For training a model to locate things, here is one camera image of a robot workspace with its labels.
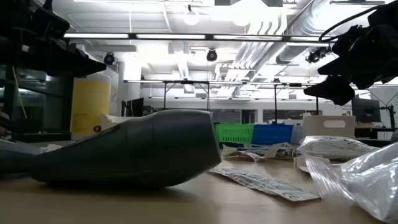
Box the blue disposable razor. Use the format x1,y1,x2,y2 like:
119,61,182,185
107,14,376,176
219,142,249,150

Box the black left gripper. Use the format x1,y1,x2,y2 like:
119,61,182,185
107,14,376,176
0,0,106,78

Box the ceiling light bar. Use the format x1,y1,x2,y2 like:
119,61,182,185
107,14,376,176
213,34,283,41
136,34,206,40
289,35,321,42
63,33,130,39

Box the silver ventilation duct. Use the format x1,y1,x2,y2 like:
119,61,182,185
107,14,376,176
275,0,386,65

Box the black workstation frame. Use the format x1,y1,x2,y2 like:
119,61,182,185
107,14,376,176
161,80,321,124

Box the green plastic basket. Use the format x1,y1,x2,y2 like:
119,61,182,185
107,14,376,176
215,123,256,144

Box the dark shelving unit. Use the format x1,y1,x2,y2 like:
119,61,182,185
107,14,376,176
0,65,74,142

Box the printed clear bag cotton pads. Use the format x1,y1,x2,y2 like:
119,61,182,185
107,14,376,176
295,135,379,161

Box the white pendant lamp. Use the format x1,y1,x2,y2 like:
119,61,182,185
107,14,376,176
183,4,200,26

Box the dark desk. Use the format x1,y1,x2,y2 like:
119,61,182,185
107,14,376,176
354,126,398,147

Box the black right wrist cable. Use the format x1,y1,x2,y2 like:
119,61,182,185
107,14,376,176
318,3,382,43

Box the blue plastic basket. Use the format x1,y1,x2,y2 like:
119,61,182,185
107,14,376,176
252,124,295,146

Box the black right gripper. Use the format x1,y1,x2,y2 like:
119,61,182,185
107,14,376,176
303,0,398,106

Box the black monitor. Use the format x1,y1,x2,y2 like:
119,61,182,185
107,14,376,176
121,97,145,118
351,96,382,123

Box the translucent white plastic bin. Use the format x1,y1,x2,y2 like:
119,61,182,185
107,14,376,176
303,115,356,139

